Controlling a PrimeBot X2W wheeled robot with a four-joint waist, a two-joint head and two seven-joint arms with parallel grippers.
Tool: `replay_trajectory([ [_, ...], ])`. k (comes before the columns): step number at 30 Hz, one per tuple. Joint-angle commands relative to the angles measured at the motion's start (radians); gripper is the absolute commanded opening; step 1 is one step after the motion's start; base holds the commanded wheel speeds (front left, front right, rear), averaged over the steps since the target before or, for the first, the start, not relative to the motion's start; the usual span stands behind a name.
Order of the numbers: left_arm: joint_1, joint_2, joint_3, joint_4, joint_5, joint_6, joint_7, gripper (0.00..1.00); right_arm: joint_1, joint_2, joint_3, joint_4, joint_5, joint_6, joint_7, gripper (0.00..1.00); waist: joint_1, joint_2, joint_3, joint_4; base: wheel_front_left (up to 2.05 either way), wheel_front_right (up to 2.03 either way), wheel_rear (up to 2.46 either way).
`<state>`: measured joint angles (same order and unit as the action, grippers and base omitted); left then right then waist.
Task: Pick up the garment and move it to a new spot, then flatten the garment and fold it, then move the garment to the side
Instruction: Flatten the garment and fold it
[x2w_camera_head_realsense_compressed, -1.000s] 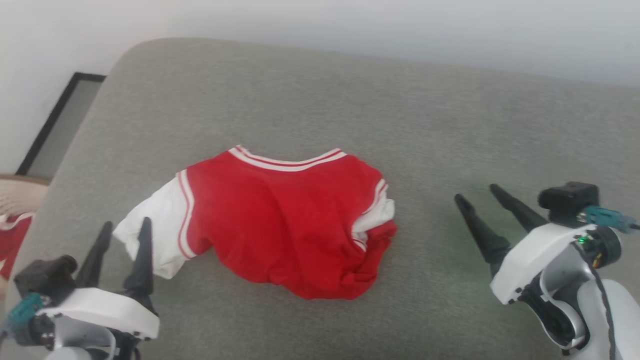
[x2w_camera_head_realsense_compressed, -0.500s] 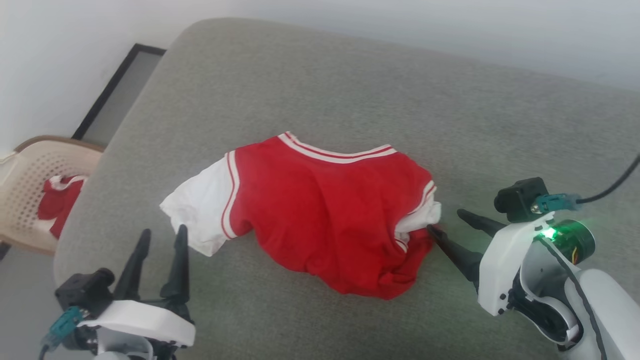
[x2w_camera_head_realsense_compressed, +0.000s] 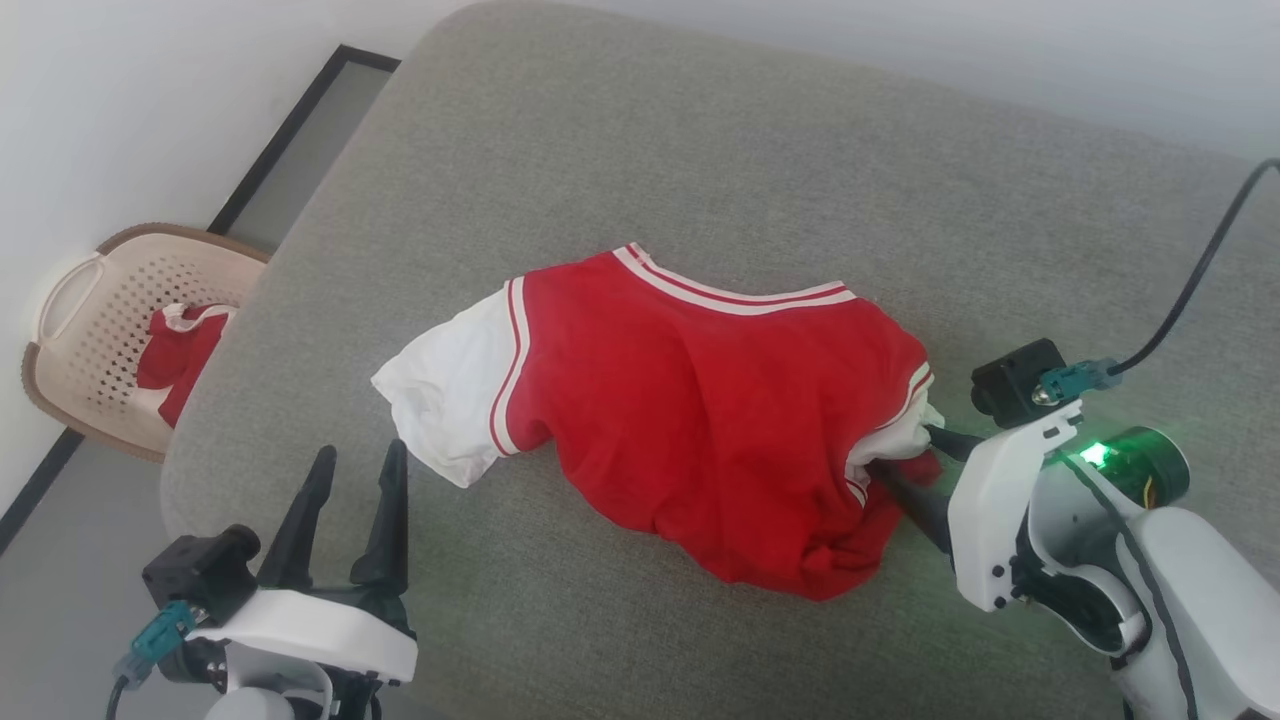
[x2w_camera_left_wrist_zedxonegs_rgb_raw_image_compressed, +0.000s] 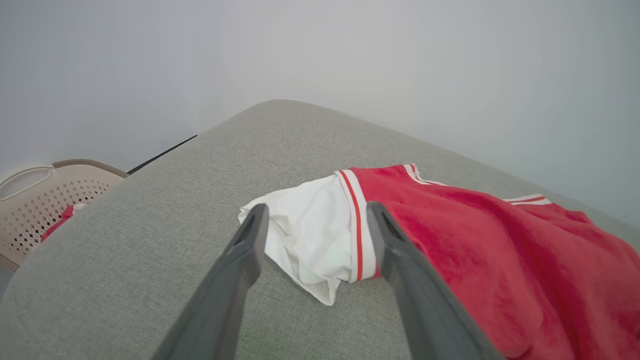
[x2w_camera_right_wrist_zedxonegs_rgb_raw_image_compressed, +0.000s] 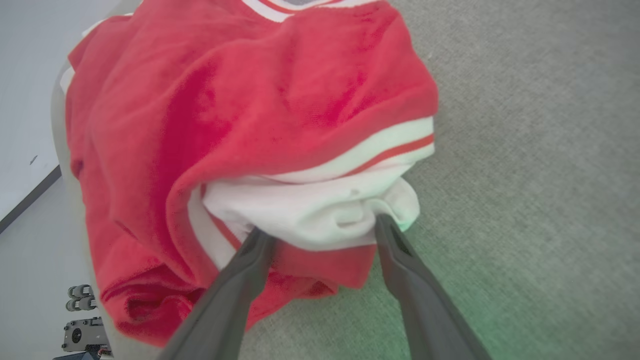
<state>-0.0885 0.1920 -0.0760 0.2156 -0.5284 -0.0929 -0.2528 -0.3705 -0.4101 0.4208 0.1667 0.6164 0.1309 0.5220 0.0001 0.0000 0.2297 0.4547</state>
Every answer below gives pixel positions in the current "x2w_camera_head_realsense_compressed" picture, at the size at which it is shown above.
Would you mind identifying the beige plastic laundry basket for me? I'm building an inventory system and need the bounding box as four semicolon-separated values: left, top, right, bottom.
22;222;271;464

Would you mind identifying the red white crumpled garment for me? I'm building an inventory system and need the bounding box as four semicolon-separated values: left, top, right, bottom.
136;302;239;429

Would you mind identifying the red white jersey shirt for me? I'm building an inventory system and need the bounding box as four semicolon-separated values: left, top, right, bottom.
371;242;946;602

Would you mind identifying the grey fabric sofa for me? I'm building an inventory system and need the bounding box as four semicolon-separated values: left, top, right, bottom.
160;0;1280;720

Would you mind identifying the black right camera cable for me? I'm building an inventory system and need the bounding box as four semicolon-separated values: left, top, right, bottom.
1108;158;1280;376

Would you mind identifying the black floor trim strip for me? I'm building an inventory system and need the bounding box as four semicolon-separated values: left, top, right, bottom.
0;44;401;556

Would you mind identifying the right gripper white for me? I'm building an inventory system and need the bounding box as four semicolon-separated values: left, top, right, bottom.
870;398;1086;613

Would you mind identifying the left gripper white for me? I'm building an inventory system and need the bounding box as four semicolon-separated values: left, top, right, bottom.
185;438;419;720

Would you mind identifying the teal left cable connector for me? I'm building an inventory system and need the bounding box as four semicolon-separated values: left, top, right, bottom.
113;600;196;691

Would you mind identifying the teal right cable connector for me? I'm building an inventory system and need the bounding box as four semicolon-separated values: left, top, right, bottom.
1033;358;1123;406

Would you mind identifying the teal cable connector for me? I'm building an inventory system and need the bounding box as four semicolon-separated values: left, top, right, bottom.
1033;358;1123;406
113;600;196;691

